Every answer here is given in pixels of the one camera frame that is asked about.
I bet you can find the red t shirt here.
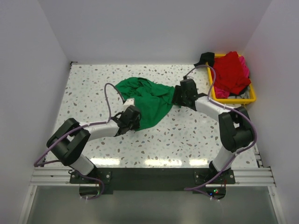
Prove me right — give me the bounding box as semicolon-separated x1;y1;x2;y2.
213;51;251;95

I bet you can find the green t shirt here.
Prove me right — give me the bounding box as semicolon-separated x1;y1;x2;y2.
116;77;175;131

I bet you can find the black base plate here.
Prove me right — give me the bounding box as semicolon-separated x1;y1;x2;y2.
70;167;235;196

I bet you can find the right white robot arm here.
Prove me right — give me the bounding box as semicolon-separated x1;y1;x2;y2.
172;79;256;183

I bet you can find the black garment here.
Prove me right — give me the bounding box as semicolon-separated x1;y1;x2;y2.
194;52;215;68

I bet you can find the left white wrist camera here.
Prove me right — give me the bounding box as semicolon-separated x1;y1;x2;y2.
123;98;135;106

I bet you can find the grey garment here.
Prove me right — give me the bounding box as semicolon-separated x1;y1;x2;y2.
228;86;250;99

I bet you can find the yellow plastic bin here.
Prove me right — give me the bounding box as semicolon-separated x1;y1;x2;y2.
205;54;257;104

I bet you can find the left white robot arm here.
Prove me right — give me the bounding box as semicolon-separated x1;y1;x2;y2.
46;105;141;183

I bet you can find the aluminium rail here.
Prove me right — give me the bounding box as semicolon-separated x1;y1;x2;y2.
30;168;276;188

